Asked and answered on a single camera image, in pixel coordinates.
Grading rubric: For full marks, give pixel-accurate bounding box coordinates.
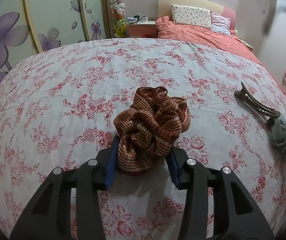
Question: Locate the brown striped scrunchie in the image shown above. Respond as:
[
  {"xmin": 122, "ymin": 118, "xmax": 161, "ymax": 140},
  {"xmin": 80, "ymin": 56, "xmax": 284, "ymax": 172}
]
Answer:
[{"xmin": 114, "ymin": 86, "xmax": 191, "ymax": 176}]

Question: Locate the brown hair clip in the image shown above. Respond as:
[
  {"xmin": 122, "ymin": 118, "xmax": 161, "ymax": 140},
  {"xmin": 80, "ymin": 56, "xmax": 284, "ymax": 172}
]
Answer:
[{"xmin": 234, "ymin": 82, "xmax": 281, "ymax": 118}]

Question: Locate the floral pink tablecloth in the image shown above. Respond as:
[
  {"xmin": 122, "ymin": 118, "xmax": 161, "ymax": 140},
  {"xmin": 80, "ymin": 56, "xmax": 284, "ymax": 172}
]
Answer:
[{"xmin": 0, "ymin": 38, "xmax": 286, "ymax": 236}]

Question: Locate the right nightstand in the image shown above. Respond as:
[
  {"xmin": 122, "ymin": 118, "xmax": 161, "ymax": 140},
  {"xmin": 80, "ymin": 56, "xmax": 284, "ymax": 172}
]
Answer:
[{"xmin": 241, "ymin": 40, "xmax": 254, "ymax": 51}]

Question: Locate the striped pink pillow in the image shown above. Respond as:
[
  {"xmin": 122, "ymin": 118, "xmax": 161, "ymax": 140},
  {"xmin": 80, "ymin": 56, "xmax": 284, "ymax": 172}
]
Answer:
[{"xmin": 211, "ymin": 12, "xmax": 231, "ymax": 36}]

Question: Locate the salmon pink duvet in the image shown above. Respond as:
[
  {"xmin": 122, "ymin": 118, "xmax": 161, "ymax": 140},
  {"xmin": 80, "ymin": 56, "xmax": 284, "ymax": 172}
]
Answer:
[{"xmin": 155, "ymin": 15, "xmax": 286, "ymax": 116}]

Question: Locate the pink left nightstand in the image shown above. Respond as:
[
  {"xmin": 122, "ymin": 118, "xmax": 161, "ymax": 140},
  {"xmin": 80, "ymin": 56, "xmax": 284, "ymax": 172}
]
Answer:
[{"xmin": 128, "ymin": 21, "xmax": 158, "ymax": 38}]

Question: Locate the sliding wardrobe with flowers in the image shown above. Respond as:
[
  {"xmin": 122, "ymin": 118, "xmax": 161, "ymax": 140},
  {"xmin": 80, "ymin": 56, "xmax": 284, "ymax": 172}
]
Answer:
[{"xmin": 0, "ymin": 0, "xmax": 108, "ymax": 82}]

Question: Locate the floral white pillow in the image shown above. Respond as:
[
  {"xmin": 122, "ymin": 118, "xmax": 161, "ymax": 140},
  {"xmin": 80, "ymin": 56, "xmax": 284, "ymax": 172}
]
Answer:
[{"xmin": 171, "ymin": 4, "xmax": 211, "ymax": 30}]

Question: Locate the white mug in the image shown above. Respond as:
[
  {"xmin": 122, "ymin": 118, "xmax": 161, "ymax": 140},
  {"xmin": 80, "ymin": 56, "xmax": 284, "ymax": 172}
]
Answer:
[{"xmin": 141, "ymin": 16, "xmax": 148, "ymax": 22}]

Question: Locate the plush toy tower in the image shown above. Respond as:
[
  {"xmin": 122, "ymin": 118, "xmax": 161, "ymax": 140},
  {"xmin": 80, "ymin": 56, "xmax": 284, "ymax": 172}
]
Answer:
[{"xmin": 109, "ymin": 0, "xmax": 127, "ymax": 38}]

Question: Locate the beige pink headboard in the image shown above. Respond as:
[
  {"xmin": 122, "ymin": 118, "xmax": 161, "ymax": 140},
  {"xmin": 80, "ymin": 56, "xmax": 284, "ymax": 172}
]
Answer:
[{"xmin": 158, "ymin": 0, "xmax": 236, "ymax": 30}]

